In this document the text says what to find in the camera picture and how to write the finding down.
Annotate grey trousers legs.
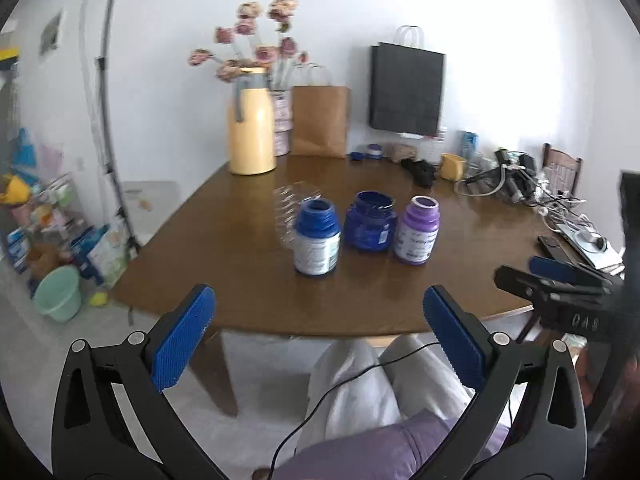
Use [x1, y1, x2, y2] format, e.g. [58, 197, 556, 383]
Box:
[296, 335, 474, 451]

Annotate white leaning board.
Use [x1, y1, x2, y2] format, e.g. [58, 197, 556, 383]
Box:
[122, 180, 181, 246]

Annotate purple open bottle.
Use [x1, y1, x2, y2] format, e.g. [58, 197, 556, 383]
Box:
[394, 195, 440, 266]

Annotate blue white carton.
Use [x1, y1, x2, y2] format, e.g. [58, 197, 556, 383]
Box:
[460, 131, 478, 160]

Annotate blue white package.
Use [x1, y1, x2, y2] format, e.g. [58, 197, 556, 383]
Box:
[70, 218, 128, 288]

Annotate dark blue open jar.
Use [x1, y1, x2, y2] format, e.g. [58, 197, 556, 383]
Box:
[343, 191, 398, 252]

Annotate pile of cables and devices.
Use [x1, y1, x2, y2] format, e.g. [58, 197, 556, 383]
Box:
[453, 147, 626, 273]

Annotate pink artificial flowers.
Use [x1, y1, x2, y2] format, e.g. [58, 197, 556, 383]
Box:
[186, 0, 310, 90]

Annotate wooden chair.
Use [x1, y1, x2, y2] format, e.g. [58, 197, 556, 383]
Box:
[542, 143, 582, 195]

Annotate black tripod stand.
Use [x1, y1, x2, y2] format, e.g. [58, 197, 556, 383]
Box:
[96, 0, 141, 261]

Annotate blue white-labelled bottle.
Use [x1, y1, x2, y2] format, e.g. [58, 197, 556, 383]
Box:
[293, 197, 341, 276]

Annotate black paper bag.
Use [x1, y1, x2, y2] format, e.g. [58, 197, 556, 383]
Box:
[368, 25, 445, 138]

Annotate cluttered storage shelf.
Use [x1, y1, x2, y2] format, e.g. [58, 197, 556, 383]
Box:
[1, 128, 88, 283]

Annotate brown paper bag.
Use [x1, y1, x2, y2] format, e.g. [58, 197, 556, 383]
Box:
[291, 63, 350, 158]

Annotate yellow thermos jug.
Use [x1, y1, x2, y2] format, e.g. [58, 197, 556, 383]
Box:
[228, 67, 277, 176]

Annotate black cable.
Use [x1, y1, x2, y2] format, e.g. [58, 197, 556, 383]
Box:
[267, 340, 444, 480]

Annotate blue bottle lid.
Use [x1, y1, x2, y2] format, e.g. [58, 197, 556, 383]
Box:
[349, 152, 367, 162]

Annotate clear plastic cup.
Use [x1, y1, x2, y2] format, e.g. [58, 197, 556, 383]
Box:
[272, 181, 321, 249]

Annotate pink patterned vase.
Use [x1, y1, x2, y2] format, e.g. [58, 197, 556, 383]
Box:
[271, 90, 293, 157]

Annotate green plastic basin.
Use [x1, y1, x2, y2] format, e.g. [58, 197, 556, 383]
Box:
[34, 266, 82, 323]

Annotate yellow mug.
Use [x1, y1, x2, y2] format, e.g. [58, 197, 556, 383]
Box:
[439, 153, 466, 182]

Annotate black glove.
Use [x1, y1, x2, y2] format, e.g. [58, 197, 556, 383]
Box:
[400, 158, 436, 188]

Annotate purple bottle lid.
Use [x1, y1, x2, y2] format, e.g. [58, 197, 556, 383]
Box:
[367, 144, 384, 159]

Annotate purple cushion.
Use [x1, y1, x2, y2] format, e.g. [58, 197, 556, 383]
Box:
[278, 408, 511, 480]

